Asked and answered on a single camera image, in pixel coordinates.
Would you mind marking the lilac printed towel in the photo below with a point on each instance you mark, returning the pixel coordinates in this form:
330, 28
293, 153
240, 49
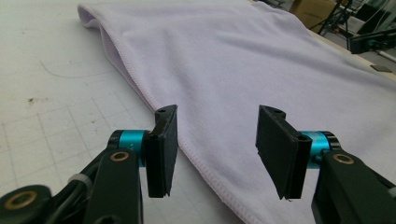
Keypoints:
233, 62

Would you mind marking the black metal frame strut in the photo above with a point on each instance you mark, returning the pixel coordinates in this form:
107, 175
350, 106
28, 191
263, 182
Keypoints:
346, 31

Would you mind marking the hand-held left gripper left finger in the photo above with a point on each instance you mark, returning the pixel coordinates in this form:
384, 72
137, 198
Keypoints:
162, 155

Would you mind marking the white grid mat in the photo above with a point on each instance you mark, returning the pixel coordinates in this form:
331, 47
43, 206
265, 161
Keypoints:
46, 109

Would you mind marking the brown cardboard box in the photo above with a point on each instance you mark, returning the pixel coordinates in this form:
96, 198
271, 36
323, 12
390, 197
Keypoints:
311, 14

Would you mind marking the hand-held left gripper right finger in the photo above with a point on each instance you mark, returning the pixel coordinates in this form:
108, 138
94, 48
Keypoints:
280, 155

